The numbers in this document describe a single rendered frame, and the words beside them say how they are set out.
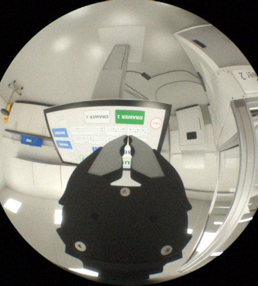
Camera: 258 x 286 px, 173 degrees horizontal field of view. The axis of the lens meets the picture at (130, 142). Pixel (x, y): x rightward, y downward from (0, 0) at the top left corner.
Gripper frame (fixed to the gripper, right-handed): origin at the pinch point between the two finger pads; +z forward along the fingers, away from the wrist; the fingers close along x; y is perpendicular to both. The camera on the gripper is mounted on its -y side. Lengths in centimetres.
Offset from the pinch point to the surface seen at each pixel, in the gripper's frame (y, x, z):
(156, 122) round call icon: 1.6, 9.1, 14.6
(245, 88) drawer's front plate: -21.6, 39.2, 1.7
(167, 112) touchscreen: -2.1, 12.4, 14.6
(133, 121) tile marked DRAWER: 1.9, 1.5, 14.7
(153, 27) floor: -87, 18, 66
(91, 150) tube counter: 14.5, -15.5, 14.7
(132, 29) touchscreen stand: -81, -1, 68
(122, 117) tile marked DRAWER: 0.7, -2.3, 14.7
